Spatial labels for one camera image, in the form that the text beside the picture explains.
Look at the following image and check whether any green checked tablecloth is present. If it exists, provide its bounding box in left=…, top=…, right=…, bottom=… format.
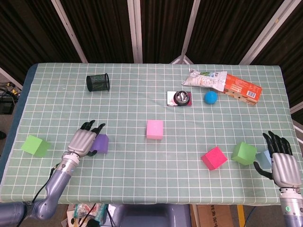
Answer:
left=0, top=62, right=300, bottom=206

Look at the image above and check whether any crumpled plastic packaging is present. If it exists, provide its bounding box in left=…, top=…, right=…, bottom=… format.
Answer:
left=66, top=203, right=108, bottom=227

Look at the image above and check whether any orange cardboard box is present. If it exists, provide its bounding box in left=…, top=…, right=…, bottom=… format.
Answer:
left=219, top=73, right=263, bottom=106

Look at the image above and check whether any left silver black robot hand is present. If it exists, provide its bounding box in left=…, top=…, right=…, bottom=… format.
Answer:
left=68, top=120, right=107, bottom=158

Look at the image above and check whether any white partition frame post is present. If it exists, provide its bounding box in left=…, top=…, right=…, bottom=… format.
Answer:
left=290, top=104, right=303, bottom=138
left=0, top=67, right=24, bottom=90
left=127, top=0, right=143, bottom=64
left=51, top=0, right=88, bottom=64
left=238, top=0, right=299, bottom=65
left=169, top=0, right=202, bottom=64

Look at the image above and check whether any black box device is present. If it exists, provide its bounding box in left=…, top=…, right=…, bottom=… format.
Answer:
left=0, top=98, right=15, bottom=114

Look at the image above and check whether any brown cardboard carton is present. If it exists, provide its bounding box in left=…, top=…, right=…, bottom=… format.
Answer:
left=196, top=204, right=240, bottom=227

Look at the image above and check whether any light pink foam cube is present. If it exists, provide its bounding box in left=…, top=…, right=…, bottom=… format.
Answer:
left=146, top=120, right=164, bottom=140

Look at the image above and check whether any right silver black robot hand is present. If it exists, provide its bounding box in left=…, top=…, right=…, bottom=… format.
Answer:
left=253, top=131, right=303, bottom=189

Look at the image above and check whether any grey robot torso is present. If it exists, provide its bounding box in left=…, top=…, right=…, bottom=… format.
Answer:
left=108, top=203, right=192, bottom=227

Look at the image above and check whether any light blue foam cube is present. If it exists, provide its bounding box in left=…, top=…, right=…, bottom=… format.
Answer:
left=255, top=151, right=272, bottom=170

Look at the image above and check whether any purple foam cube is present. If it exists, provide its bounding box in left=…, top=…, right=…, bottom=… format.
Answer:
left=91, top=134, right=109, bottom=156

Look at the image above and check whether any black mesh pen holder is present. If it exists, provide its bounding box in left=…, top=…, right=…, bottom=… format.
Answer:
left=86, top=72, right=111, bottom=93

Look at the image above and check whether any green foam cube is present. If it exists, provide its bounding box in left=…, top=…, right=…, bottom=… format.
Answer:
left=231, top=141, right=258, bottom=166
left=20, top=135, right=52, bottom=158

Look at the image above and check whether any white snack bag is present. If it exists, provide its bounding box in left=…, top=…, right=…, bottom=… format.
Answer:
left=181, top=68, right=228, bottom=92

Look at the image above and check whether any bundle of floor cables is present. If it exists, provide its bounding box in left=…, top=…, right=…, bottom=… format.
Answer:
left=0, top=81, right=23, bottom=98

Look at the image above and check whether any red flat case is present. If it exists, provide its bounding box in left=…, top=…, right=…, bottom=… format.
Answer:
left=166, top=91, right=193, bottom=107

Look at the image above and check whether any blue ball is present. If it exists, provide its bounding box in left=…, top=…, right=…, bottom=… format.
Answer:
left=204, top=91, right=219, bottom=105

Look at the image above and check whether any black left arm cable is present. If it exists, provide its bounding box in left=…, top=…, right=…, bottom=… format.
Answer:
left=30, top=162, right=60, bottom=204

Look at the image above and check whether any magenta foam cube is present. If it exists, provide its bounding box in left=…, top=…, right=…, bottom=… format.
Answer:
left=201, top=146, right=228, bottom=171

